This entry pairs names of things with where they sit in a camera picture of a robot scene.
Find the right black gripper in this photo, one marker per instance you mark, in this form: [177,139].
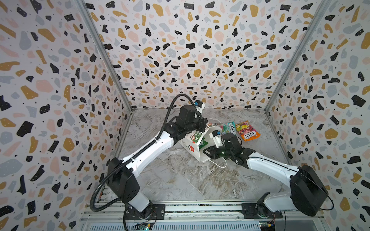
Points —
[217,151]

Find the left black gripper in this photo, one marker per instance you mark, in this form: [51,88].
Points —
[202,121]

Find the green mango tea candy bag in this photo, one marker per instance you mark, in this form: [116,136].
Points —
[198,138]

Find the teal berry mint candy bag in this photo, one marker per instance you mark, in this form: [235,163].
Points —
[228,127]

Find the white floral paper bag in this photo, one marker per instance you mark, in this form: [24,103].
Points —
[194,150]

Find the orange fruit candy bag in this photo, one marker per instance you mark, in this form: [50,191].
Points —
[247,131]

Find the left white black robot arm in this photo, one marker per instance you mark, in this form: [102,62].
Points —
[123,173]

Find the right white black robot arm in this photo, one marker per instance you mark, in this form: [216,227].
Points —
[306,193]

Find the right green circuit board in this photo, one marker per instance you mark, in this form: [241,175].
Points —
[267,226]

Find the green circuit board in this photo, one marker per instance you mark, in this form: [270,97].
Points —
[143,227]
[267,226]

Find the left green circuit board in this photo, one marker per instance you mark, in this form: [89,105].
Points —
[143,227]

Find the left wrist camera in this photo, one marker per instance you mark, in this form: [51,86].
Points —
[200,106]

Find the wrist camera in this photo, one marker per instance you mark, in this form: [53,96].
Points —
[217,138]
[200,106]

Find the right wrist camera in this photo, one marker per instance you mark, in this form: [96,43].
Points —
[217,138]

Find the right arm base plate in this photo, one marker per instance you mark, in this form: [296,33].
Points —
[256,211]

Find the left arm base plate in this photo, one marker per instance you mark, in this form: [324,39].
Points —
[151,212]

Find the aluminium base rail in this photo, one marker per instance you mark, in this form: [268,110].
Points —
[200,216]

